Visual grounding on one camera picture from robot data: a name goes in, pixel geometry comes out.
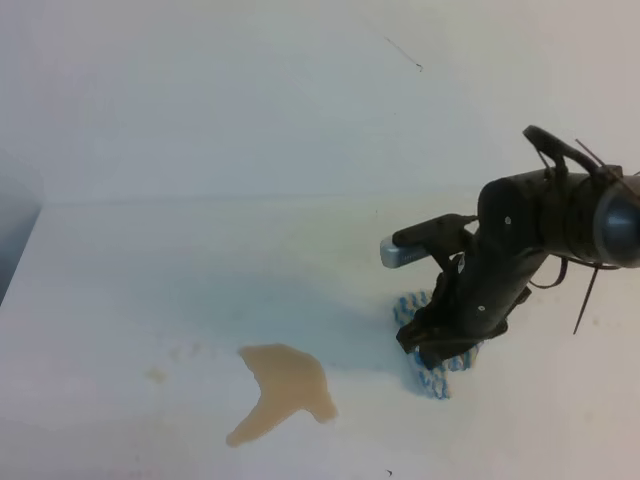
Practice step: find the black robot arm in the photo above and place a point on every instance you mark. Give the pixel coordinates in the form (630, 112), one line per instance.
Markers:
(587, 218)

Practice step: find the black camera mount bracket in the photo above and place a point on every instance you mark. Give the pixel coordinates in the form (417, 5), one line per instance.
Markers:
(445, 235)

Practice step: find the tan coffee stain puddle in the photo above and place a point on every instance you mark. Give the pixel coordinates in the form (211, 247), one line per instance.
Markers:
(289, 381)

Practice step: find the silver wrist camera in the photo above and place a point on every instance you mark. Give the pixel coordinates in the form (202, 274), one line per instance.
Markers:
(393, 256)

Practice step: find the blue white checkered rag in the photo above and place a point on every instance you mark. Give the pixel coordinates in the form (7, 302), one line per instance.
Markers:
(432, 383)

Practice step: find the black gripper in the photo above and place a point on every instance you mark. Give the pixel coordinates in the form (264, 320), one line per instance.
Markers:
(474, 291)

